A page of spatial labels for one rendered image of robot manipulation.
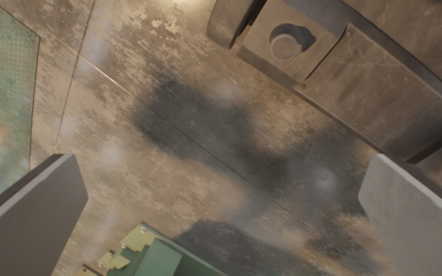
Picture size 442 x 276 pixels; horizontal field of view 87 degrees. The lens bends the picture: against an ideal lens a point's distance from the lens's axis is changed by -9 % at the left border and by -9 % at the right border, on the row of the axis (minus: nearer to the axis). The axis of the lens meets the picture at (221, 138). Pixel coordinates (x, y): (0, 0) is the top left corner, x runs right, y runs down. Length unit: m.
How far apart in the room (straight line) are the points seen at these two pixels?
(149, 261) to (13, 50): 1.03
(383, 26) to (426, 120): 0.16
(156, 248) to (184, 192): 0.46
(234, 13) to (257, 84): 0.29
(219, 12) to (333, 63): 0.18
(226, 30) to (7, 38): 0.83
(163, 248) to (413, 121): 1.21
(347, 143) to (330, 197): 0.22
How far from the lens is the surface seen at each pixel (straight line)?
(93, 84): 0.89
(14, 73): 1.16
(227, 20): 0.40
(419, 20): 0.44
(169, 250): 1.41
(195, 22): 0.63
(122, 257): 1.69
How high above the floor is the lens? 0.57
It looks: 49 degrees down
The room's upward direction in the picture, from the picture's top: 155 degrees counter-clockwise
